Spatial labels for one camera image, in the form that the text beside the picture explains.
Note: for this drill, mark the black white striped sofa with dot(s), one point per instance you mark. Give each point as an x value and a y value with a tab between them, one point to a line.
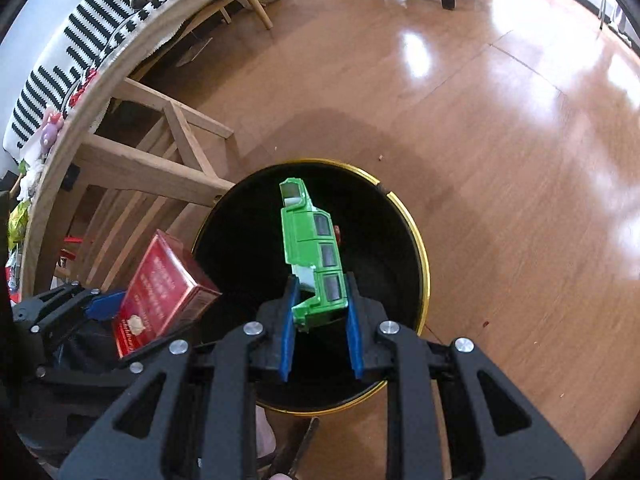
49	51

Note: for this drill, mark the person hand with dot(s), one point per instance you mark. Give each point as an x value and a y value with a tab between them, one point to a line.
266	445

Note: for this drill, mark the small pink doll toy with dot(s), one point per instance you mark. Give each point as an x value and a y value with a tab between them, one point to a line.
53	122

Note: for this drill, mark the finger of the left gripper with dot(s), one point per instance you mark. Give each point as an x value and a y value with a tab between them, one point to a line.
105	307

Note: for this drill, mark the red cigarette box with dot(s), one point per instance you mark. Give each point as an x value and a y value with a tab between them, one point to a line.
168	291

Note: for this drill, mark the yellow green snack bag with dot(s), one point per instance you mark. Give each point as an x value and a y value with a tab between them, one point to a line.
17	225

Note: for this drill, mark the wooden table frame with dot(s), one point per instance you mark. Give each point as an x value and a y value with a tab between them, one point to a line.
99	201

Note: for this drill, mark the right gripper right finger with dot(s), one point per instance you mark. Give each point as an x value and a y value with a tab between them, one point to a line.
450	408

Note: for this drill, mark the green toy bus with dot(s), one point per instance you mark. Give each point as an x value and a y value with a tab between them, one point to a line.
311	250

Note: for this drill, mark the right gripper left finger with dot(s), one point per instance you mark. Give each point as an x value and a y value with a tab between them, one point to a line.
192	416

